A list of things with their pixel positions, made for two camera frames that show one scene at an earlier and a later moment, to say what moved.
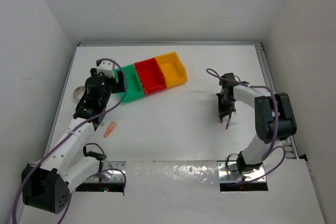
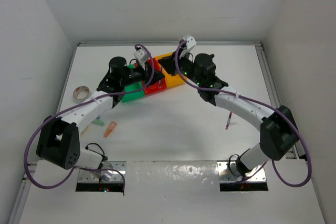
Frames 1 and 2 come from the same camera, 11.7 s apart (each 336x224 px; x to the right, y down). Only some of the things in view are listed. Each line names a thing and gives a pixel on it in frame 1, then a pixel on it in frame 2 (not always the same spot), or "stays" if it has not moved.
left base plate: (109, 175) stays
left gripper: (118, 86) -> (146, 76)
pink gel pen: (228, 121) stays
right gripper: (223, 111) -> (168, 64)
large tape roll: (79, 92) stays
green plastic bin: (134, 89) stays
